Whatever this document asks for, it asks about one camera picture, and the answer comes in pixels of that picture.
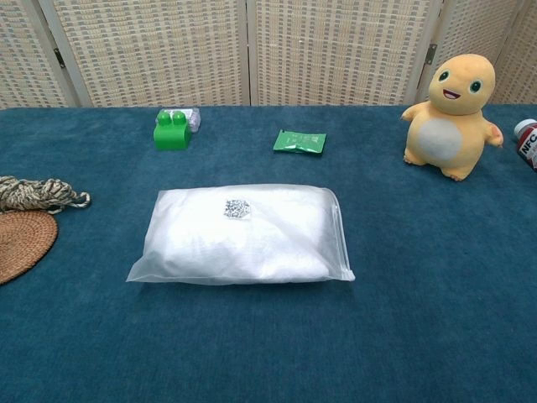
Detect green foil sachet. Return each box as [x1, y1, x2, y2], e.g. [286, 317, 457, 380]
[273, 128, 327, 157]

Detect teal table cloth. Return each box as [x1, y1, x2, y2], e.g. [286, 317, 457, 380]
[0, 104, 537, 403]

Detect green toy building block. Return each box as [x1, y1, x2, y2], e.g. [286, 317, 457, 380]
[153, 108, 193, 151]

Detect red juice bottle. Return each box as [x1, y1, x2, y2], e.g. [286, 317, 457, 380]
[514, 118, 537, 171]

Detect translucent white plastic zip bag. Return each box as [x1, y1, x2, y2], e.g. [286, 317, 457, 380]
[125, 183, 357, 286]

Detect beige braided rope bundle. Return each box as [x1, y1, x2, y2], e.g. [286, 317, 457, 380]
[0, 175, 91, 216]

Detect small clear plastic box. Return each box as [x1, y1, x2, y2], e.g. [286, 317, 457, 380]
[184, 107, 202, 134]

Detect orange plush dinosaur toy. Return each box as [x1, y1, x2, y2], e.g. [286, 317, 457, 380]
[398, 55, 504, 182]

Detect white clothes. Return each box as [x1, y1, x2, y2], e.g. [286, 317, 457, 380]
[144, 188, 336, 280]

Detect round woven rattan coaster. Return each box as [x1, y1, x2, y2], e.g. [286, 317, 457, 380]
[0, 209, 59, 286]

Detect woven folding screen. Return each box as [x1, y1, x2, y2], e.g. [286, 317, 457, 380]
[0, 0, 537, 111]

